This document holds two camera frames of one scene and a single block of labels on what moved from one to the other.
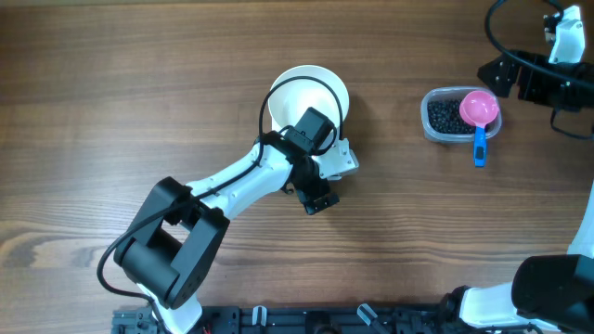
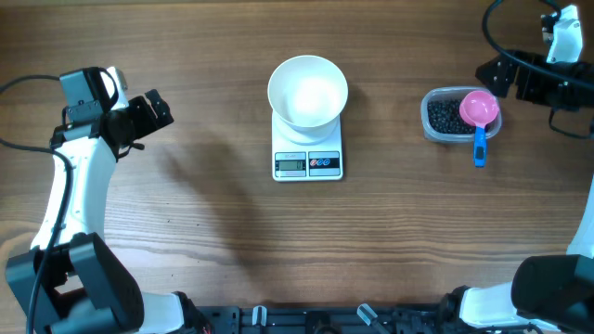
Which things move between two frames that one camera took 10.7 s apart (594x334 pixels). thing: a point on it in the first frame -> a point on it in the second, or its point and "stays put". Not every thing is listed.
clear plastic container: [441, 115] stays put
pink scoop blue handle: [479, 108] stays put
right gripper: [528, 88] stays put
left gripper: [305, 192] -> [139, 109]
